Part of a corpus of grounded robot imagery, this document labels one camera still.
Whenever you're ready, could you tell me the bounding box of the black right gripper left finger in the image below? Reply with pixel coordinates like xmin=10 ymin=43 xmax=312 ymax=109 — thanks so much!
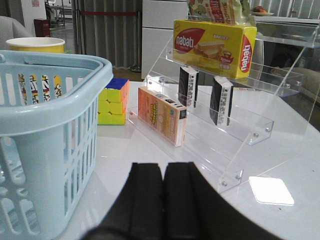
xmin=86 ymin=162 xmax=163 ymax=240

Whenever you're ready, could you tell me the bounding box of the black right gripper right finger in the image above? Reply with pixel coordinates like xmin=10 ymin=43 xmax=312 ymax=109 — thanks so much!
xmin=164 ymin=162 xmax=278 ymax=240

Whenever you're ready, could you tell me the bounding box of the black tissue pack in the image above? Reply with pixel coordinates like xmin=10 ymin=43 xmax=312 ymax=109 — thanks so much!
xmin=209 ymin=75 xmax=234 ymax=126
xmin=178 ymin=65 xmax=199 ymax=108

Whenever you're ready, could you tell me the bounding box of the light blue plastic basket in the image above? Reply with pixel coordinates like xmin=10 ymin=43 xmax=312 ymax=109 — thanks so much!
xmin=0 ymin=50 xmax=113 ymax=240

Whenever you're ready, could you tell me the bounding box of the orange snack box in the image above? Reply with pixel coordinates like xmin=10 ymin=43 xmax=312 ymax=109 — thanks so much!
xmin=138 ymin=86 xmax=187 ymax=146

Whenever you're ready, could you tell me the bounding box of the colourful puzzle cube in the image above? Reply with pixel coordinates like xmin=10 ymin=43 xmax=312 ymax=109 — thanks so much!
xmin=97 ymin=78 xmax=130 ymax=125

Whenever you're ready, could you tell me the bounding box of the clear acrylic display shelf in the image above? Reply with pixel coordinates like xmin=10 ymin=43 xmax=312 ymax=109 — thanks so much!
xmin=127 ymin=14 xmax=320 ymax=195

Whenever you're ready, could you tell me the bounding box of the yellow nabati wafer box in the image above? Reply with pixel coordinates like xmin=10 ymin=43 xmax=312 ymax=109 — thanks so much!
xmin=173 ymin=19 xmax=257 ymax=79

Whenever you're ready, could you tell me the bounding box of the white cabinet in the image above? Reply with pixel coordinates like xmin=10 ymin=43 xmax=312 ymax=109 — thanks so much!
xmin=141 ymin=0 xmax=188 ymax=79

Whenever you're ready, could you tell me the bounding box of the colourful snack bag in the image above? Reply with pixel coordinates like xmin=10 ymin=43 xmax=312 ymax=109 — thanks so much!
xmin=187 ymin=0 xmax=256 ymax=27

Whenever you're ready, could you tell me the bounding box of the red barrier belt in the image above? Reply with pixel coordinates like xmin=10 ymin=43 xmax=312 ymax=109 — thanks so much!
xmin=80 ymin=10 xmax=138 ymax=17

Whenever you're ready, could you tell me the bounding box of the fruit plate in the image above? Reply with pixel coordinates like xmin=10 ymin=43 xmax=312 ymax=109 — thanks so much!
xmin=251 ymin=5 xmax=274 ymax=17

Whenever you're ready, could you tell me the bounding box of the red box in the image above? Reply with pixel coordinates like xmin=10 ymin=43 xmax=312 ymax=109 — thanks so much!
xmin=33 ymin=18 xmax=51 ymax=37

